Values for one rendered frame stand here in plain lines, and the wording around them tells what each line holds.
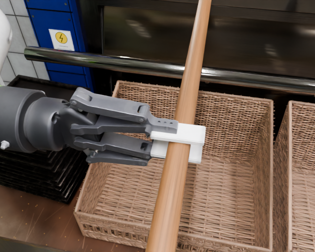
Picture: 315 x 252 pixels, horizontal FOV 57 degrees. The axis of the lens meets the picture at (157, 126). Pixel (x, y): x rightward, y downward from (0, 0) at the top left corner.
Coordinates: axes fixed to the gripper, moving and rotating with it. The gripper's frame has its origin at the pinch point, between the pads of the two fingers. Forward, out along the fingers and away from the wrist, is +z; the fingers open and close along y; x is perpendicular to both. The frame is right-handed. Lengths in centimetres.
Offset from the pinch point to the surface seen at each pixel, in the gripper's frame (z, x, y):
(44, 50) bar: -30.5, -21.6, 2.3
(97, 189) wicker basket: -27, -22, 56
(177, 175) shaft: 0.7, 6.3, -1.4
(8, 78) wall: -76, -59, 43
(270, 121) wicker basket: 26, -46, 37
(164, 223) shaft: 0.2, 12.6, -1.4
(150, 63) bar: -8.1, -20.9, 2.3
